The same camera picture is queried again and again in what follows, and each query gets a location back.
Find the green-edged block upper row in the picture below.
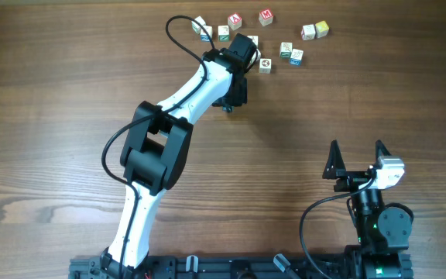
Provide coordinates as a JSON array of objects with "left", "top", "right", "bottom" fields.
[{"left": 218, "top": 25, "right": 230, "bottom": 42}]

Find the red circle picture block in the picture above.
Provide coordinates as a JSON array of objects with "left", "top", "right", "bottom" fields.
[{"left": 259, "top": 58, "right": 272, "bottom": 74}]

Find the red letter A block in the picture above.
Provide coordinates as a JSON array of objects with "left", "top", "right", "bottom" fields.
[{"left": 228, "top": 12, "right": 242, "bottom": 30}]

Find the plain wooden block centre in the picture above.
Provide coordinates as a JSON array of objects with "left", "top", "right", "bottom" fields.
[{"left": 249, "top": 36, "right": 259, "bottom": 47}]

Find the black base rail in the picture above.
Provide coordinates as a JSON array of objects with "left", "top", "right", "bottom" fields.
[{"left": 69, "top": 250, "right": 414, "bottom": 279}]

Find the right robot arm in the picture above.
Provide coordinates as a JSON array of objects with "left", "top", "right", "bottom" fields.
[{"left": 323, "top": 140, "right": 414, "bottom": 279}]

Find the yellow letter S block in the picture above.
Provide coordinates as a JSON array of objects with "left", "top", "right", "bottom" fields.
[{"left": 314, "top": 21, "right": 329, "bottom": 39}]

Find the red letter M block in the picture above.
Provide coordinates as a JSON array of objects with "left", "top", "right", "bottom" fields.
[{"left": 259, "top": 9, "right": 274, "bottom": 26}]

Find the red-edged block far right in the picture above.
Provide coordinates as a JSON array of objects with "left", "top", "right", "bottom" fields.
[{"left": 301, "top": 24, "right": 316, "bottom": 40}]

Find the blue-edged block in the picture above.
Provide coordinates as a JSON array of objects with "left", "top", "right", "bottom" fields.
[
  {"left": 289, "top": 49, "right": 304, "bottom": 66},
  {"left": 200, "top": 26, "right": 213, "bottom": 42}
]

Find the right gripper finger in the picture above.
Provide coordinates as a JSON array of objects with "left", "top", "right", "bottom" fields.
[
  {"left": 375, "top": 139, "right": 391, "bottom": 160},
  {"left": 322, "top": 139, "right": 346, "bottom": 180}
]

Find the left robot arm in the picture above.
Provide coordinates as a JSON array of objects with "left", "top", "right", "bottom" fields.
[{"left": 100, "top": 34, "right": 258, "bottom": 278}]

